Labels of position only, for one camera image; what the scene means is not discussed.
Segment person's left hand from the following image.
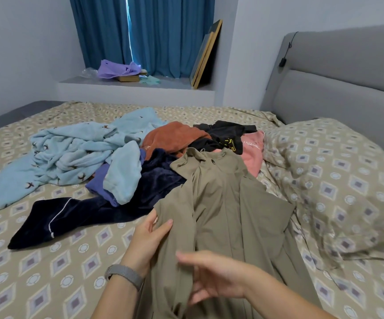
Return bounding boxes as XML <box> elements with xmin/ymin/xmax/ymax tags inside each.
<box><xmin>119</xmin><ymin>207</ymin><xmax>176</xmax><ymax>277</ymax></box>

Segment person's right hand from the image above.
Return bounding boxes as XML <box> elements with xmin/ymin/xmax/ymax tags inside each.
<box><xmin>175</xmin><ymin>249</ymin><xmax>261</xmax><ymax>307</ymax></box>

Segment navy velvet garment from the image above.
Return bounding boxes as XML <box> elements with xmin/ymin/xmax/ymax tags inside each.
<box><xmin>6</xmin><ymin>147</ymin><xmax>188</xmax><ymax>250</ymax></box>

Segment olive green trousers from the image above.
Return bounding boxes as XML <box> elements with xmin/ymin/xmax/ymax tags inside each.
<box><xmin>133</xmin><ymin>147</ymin><xmax>323</xmax><ymax>319</ymax></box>

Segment light blue fleece garment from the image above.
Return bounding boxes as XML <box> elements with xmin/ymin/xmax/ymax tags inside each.
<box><xmin>102</xmin><ymin>139</ymin><xmax>144</xmax><ymax>206</ymax></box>

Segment purple-blue garment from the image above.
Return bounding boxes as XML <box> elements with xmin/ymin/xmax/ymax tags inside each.
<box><xmin>85</xmin><ymin>147</ymin><xmax>148</xmax><ymax>208</ymax></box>

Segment bed with patterned beige sheet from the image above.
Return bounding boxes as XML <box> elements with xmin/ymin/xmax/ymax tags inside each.
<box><xmin>0</xmin><ymin>23</ymin><xmax>384</xmax><ymax>319</ymax></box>

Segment rust brown garment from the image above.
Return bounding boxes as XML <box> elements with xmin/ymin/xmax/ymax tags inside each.
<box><xmin>140</xmin><ymin>120</ymin><xmax>212</xmax><ymax>162</ymax></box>

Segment light blue fleece pajama pants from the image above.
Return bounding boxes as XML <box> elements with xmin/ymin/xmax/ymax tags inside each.
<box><xmin>0</xmin><ymin>106</ymin><xmax>168</xmax><ymax>210</ymax></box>

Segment pink shirt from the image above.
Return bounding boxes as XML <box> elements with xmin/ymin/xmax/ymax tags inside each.
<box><xmin>211</xmin><ymin>129</ymin><xmax>266</xmax><ymax>179</ymax></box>

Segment black garment yellow print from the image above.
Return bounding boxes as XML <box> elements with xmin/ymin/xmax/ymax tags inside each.
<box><xmin>188</xmin><ymin>119</ymin><xmax>258</xmax><ymax>156</ymax></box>

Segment person's right forearm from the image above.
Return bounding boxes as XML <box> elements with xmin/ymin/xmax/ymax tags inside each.
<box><xmin>244</xmin><ymin>264</ymin><xmax>339</xmax><ymax>319</ymax></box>

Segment grey band wristwatch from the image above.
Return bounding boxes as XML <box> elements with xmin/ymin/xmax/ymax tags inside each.
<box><xmin>103</xmin><ymin>263</ymin><xmax>145</xmax><ymax>293</ymax></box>

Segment patterned beige pillow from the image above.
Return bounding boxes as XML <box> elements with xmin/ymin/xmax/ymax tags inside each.
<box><xmin>263</xmin><ymin>117</ymin><xmax>384</xmax><ymax>270</ymax></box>

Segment teal small item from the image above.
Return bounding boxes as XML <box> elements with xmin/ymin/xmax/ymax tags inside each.
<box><xmin>138</xmin><ymin>74</ymin><xmax>163</xmax><ymax>88</ymax></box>

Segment purple cloth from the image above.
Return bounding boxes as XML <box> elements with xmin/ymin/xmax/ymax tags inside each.
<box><xmin>95</xmin><ymin>59</ymin><xmax>144</xmax><ymax>81</ymax></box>

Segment clear plastic bag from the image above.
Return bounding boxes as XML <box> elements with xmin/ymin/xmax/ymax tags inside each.
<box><xmin>79</xmin><ymin>66</ymin><xmax>100</xmax><ymax>80</ymax></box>

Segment leaning wooden picture frames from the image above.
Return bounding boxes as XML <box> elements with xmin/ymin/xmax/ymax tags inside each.
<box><xmin>189</xmin><ymin>18</ymin><xmax>224</xmax><ymax>90</ymax></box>

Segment blue curtain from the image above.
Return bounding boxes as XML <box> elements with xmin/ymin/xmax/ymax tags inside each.
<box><xmin>68</xmin><ymin>0</ymin><xmax>217</xmax><ymax>79</ymax></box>

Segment grey upholstered headboard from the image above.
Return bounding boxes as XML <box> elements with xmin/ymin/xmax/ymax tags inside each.
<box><xmin>260</xmin><ymin>22</ymin><xmax>384</xmax><ymax>164</ymax></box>

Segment black cable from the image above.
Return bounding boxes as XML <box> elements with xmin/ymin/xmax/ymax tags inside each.
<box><xmin>277</xmin><ymin>32</ymin><xmax>298</xmax><ymax>69</ymax></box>

